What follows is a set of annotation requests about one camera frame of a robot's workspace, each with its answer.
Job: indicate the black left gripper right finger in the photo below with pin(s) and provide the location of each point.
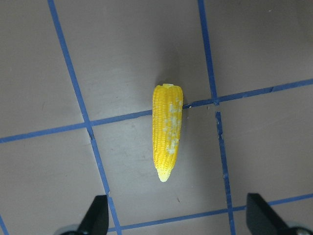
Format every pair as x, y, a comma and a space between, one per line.
261, 219

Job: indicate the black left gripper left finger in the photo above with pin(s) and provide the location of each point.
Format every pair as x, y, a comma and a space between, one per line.
96, 220

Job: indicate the yellow corn cob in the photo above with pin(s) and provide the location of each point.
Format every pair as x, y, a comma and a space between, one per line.
167, 109

